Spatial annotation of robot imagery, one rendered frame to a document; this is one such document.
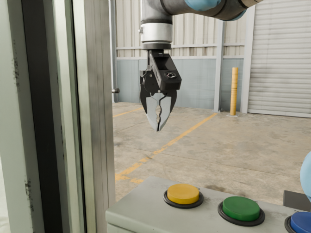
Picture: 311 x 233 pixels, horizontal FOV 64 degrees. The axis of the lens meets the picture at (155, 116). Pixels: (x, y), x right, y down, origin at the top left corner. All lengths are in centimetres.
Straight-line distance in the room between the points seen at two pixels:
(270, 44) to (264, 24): 42
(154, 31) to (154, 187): 36
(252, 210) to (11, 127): 25
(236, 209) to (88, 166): 18
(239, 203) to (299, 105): 559
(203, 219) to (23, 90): 22
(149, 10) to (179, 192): 41
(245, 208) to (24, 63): 26
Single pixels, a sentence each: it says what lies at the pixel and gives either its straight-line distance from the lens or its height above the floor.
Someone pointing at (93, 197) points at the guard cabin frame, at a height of 90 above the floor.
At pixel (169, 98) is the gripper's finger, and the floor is 98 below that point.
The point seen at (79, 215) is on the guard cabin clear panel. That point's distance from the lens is 36.
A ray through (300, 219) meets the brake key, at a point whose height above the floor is 91.
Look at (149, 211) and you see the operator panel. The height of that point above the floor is 90.
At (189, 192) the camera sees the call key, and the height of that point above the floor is 91.
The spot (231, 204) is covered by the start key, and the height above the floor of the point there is 91.
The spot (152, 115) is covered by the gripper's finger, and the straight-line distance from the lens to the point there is 61.
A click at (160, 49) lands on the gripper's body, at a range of 60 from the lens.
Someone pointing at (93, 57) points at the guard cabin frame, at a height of 107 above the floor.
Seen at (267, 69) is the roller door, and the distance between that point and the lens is 584.
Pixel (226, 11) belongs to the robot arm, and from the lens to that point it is 63.
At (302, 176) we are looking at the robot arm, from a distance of 41.
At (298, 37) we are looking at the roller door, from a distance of 584.
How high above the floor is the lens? 106
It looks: 12 degrees down
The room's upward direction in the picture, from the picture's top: straight up
